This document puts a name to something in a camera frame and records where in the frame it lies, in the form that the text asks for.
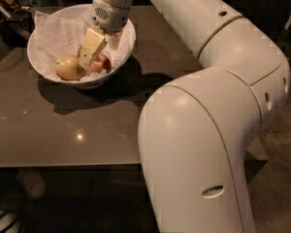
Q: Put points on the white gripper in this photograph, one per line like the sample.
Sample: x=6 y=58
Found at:
x=111 y=16

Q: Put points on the red apple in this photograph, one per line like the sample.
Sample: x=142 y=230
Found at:
x=100 y=63
x=79 y=51

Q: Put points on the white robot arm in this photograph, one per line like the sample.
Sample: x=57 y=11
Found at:
x=194 y=131

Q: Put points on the red apple back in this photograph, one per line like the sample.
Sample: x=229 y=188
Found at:
x=79 y=51

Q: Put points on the white ceramic bowl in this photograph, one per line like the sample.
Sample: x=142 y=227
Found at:
x=38 y=62

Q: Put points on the yellow-green apple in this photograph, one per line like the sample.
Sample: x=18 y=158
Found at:
x=67 y=67

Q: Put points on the white crumpled paper liner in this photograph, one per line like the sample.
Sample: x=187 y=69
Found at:
x=55 y=33

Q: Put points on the dark bag with strap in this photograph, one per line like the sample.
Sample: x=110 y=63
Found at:
x=17 y=30

